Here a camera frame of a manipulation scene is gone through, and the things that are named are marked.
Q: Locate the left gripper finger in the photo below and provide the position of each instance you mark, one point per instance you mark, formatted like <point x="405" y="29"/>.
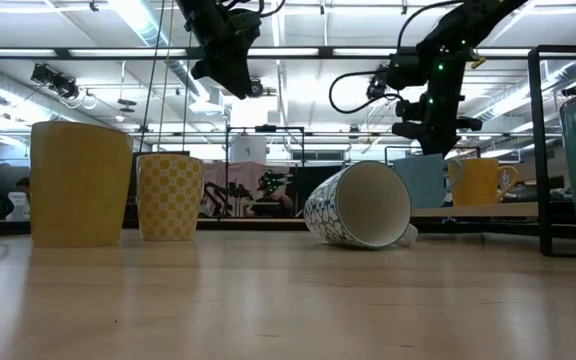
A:
<point x="237" y="86"/>

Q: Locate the light blue mug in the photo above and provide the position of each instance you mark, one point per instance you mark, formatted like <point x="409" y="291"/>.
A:
<point x="423" y="182"/>

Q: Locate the small plain yellow mug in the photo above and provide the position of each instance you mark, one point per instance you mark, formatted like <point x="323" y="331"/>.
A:
<point x="478" y="182"/>

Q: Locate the blue white patterned mug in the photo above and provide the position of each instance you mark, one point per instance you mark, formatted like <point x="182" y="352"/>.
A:
<point x="328" y="210"/>

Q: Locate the yellow polka dot mug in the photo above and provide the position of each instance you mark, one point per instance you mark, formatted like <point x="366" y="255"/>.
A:
<point x="170" y="200"/>

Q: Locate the large mustard yellow mug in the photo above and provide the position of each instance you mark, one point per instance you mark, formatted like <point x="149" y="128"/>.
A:
<point x="80" y="185"/>

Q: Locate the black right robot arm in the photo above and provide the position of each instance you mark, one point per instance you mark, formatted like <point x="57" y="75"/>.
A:
<point x="468" y="30"/>

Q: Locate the black background robot arm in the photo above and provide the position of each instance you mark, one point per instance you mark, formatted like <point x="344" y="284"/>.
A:
<point x="270" y="182"/>
<point x="223" y="197"/>

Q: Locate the black ceiling spotlight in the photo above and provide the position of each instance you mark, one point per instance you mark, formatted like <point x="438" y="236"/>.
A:
<point x="375" y="89"/>
<point x="43" y="74"/>
<point x="256" y="89"/>
<point x="66" y="88"/>

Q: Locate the white cylinder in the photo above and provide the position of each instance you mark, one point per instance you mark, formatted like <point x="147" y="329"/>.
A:
<point x="248" y="150"/>

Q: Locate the pink cloth curtain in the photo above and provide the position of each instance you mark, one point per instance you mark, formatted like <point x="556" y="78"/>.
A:
<point x="233" y="175"/>

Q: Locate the black overhead beam light strips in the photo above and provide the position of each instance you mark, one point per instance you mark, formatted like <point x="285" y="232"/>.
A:
<point x="18" y="52"/>

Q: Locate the black background metal frame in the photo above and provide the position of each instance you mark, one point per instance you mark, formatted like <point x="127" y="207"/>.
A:
<point x="265" y="128"/>

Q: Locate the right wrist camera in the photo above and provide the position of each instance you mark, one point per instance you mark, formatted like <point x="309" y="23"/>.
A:
<point x="403" y="70"/>

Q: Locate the black aluminium table frame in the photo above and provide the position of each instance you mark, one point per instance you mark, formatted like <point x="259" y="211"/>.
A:
<point x="248" y="225"/>

